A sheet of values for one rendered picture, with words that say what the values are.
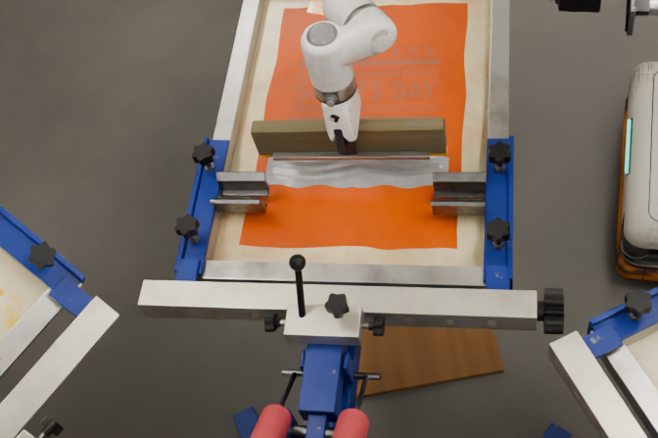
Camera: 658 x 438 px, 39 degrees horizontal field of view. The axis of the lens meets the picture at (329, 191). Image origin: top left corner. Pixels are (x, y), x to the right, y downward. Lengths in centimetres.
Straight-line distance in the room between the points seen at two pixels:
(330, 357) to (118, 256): 159
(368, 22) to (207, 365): 150
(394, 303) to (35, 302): 59
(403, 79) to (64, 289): 81
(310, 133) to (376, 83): 29
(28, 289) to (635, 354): 101
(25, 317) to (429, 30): 101
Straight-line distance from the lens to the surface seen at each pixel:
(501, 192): 170
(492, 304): 155
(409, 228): 172
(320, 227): 175
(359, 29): 150
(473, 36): 199
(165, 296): 166
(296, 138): 171
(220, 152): 184
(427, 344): 264
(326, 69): 151
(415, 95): 190
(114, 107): 339
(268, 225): 177
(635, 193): 258
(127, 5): 372
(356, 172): 179
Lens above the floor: 243
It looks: 56 degrees down
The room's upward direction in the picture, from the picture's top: 17 degrees counter-clockwise
